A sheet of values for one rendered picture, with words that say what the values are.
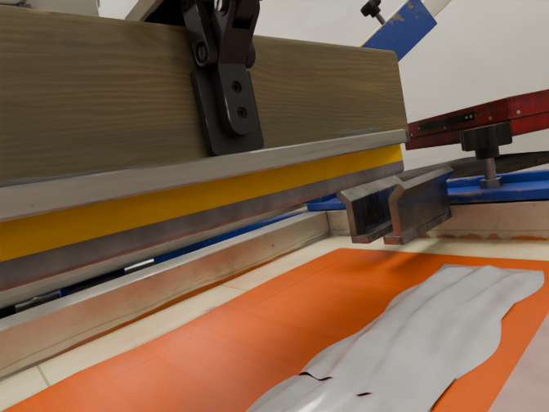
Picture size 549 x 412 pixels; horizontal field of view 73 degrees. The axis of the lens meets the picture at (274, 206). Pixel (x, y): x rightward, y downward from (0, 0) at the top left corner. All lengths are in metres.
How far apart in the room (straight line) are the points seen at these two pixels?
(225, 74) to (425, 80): 2.19
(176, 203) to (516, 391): 0.17
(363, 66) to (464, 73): 1.99
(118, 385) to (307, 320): 0.13
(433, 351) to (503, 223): 0.21
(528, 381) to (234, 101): 0.18
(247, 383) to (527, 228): 0.28
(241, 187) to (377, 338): 0.11
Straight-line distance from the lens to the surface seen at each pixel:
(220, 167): 0.17
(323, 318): 0.27
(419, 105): 2.36
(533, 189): 0.38
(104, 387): 0.27
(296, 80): 0.23
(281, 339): 0.25
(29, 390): 0.31
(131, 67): 0.18
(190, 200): 0.18
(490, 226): 0.40
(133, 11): 0.21
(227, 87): 0.18
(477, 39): 2.26
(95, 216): 0.17
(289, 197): 0.22
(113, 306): 0.35
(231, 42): 0.18
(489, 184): 0.41
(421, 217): 0.36
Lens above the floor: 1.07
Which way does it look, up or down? 7 degrees down
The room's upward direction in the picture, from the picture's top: 12 degrees counter-clockwise
